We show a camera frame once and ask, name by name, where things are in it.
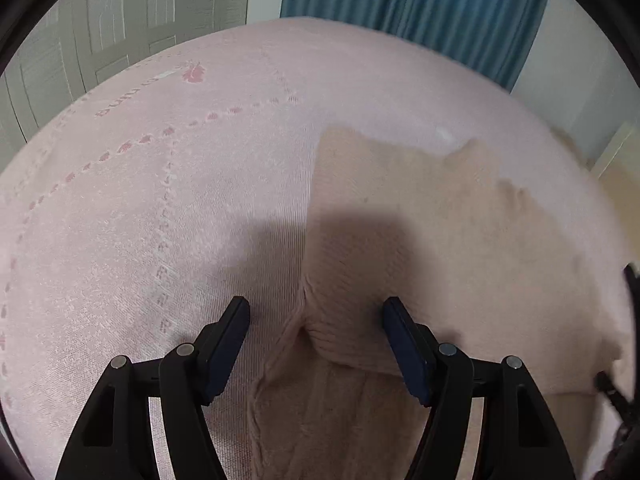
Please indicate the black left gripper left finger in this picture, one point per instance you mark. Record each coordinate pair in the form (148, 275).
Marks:
(112, 438)

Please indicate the pink patterned bedspread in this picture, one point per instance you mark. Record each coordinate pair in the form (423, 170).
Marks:
(133, 218)

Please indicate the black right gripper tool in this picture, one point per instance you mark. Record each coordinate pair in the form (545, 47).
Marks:
(622, 462)

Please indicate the white panelled wardrobe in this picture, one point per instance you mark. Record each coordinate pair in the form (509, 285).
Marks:
(79, 44)

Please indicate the beige knit sweater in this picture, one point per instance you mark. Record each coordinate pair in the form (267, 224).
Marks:
(471, 256)

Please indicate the cream beige headboard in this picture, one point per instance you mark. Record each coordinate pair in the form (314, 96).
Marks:
(617, 170)

